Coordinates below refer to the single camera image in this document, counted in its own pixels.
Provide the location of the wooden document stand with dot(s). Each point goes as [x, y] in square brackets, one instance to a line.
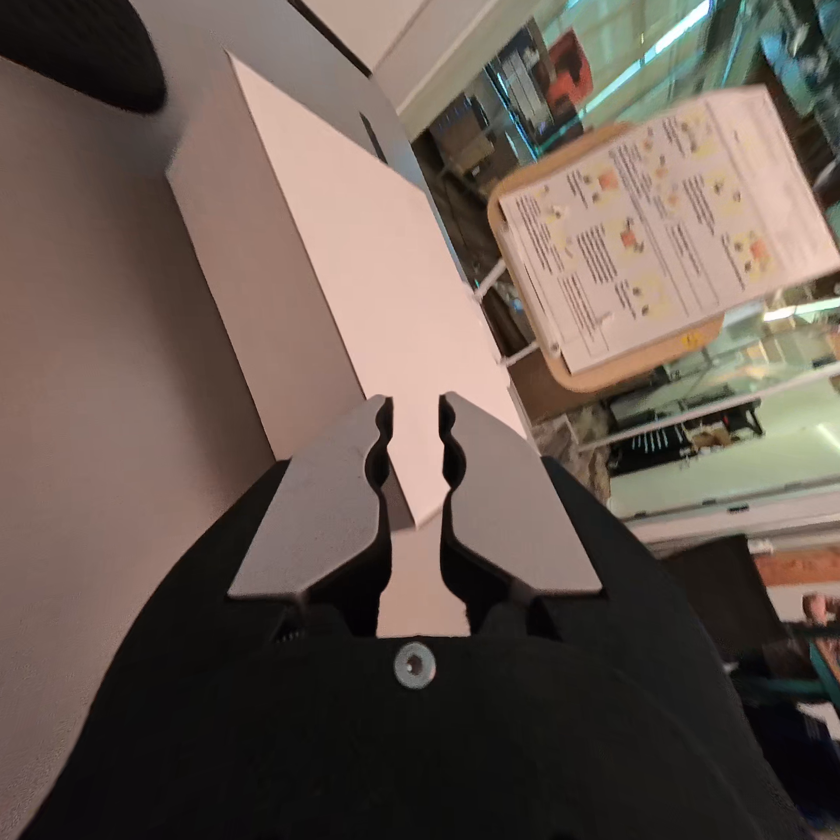
[623, 375]

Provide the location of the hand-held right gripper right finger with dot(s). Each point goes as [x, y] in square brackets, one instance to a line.
[518, 518]

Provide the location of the printed instruction sheet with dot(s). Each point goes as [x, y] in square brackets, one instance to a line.
[656, 229]

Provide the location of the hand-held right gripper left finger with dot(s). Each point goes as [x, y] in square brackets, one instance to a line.
[315, 512]

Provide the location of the orange and black case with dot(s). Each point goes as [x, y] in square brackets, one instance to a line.
[569, 65]

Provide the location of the white cardboard box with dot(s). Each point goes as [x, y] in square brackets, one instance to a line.
[367, 262]

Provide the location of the black rack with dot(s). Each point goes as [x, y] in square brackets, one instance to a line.
[682, 433]

